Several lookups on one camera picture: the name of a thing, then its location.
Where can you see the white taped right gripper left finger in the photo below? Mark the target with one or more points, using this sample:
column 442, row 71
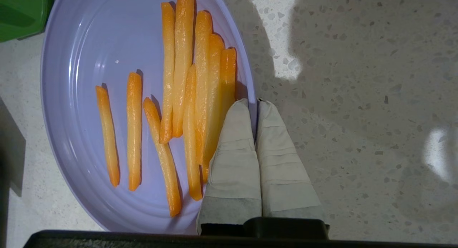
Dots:
column 234, row 162

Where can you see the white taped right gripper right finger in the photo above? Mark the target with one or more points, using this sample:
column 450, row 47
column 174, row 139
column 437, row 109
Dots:
column 282, row 169

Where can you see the lilac plastic plate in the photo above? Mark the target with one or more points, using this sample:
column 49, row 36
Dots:
column 89, row 44

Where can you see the orange french fry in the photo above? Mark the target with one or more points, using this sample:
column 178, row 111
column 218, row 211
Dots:
column 191, row 133
column 162, row 155
column 134, row 130
column 183, row 62
column 107, row 133
column 214, row 97
column 228, row 79
column 167, row 72
column 202, row 54

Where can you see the green plastic tray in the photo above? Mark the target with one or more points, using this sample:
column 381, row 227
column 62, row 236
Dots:
column 21, row 11

